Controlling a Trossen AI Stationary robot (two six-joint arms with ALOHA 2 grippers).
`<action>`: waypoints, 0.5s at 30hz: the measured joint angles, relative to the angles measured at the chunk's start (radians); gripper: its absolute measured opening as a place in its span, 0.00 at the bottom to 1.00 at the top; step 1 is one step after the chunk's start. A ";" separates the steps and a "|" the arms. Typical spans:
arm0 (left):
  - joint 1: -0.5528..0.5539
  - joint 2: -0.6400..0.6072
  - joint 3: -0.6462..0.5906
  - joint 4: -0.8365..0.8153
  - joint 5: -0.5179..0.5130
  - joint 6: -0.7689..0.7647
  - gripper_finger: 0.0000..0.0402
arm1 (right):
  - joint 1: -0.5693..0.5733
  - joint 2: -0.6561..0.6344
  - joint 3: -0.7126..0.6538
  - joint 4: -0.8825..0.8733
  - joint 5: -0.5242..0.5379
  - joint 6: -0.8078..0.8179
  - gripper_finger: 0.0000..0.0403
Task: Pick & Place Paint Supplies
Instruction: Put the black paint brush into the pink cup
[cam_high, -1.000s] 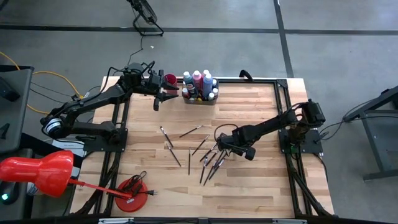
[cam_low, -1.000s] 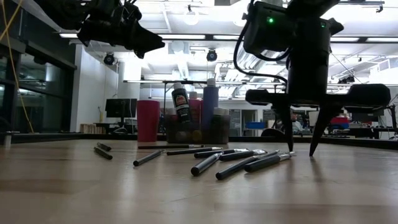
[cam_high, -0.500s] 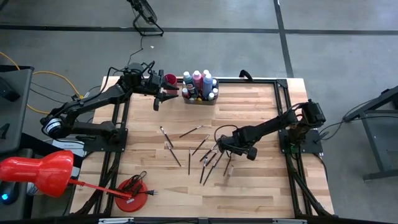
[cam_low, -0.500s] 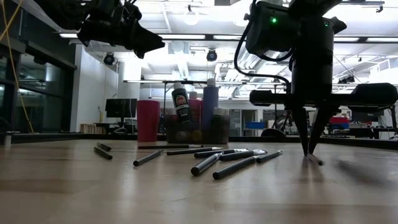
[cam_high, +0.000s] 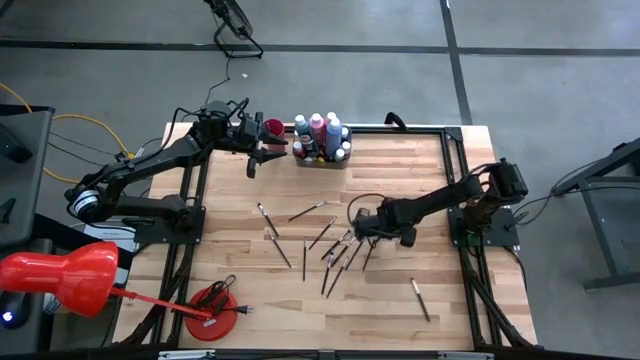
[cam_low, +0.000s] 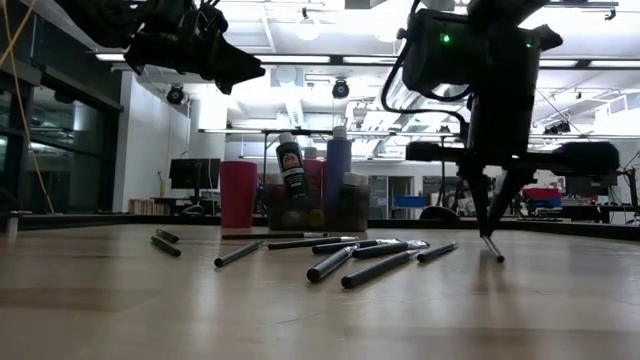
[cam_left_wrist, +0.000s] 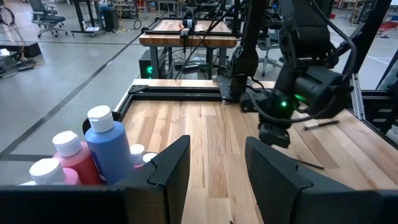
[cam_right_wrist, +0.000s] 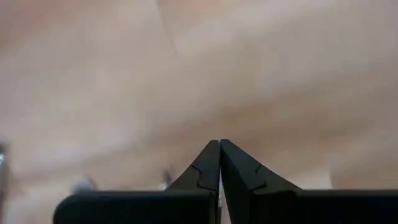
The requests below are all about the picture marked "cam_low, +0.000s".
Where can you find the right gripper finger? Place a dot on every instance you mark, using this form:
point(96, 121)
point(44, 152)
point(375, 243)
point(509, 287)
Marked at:
point(507, 187)
point(481, 200)

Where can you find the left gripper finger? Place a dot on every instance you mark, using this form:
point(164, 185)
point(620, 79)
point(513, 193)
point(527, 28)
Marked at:
point(225, 72)
point(235, 55)

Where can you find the lone marker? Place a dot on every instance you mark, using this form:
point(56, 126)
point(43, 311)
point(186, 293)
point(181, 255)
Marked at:
point(495, 248)

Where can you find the large dark green paint bottle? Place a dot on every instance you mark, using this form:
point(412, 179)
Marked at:
point(292, 172)

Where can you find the small black paint bottle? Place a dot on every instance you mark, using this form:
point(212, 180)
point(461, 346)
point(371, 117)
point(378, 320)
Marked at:
point(351, 179)

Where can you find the large pink paint bottle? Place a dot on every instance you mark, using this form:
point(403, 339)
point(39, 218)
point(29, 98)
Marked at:
point(314, 175)

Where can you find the large purple paint bottle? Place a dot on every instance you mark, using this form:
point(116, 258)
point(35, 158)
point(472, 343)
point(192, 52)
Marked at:
point(339, 165)

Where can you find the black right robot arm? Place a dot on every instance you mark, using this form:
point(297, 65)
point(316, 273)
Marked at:
point(440, 55)

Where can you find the red and blue bin stack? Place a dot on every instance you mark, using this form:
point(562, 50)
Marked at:
point(542, 192)

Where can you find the small black hanging fixture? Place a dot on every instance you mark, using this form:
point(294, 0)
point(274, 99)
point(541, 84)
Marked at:
point(557, 128)

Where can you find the long ceiling light strip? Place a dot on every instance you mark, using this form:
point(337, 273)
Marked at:
point(300, 58)

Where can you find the blue storage bin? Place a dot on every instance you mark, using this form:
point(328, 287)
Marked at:
point(410, 201)

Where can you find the round white ceiling lamp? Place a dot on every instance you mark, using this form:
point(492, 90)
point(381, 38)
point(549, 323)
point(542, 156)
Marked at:
point(307, 29)

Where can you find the black computer monitor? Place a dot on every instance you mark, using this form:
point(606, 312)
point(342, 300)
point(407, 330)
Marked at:
point(590, 185)
point(192, 172)

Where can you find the clear plastic bin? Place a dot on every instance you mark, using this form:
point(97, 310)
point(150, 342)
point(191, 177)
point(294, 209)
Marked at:
point(360, 210)

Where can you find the red plastic cup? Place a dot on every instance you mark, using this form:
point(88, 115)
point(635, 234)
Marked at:
point(239, 195)

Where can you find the stack of wooden blocks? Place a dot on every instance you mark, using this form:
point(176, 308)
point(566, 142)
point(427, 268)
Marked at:
point(144, 206)

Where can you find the small white cylinder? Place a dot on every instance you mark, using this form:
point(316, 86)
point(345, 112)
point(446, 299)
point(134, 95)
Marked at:
point(11, 225)

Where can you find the black hanging ceiling camera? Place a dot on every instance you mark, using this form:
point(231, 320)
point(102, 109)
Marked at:
point(175, 95)
point(340, 90)

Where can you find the black aluminium table frame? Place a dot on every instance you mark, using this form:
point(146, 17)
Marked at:
point(575, 229)

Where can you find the black background table frame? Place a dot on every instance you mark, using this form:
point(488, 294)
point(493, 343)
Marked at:
point(300, 132)

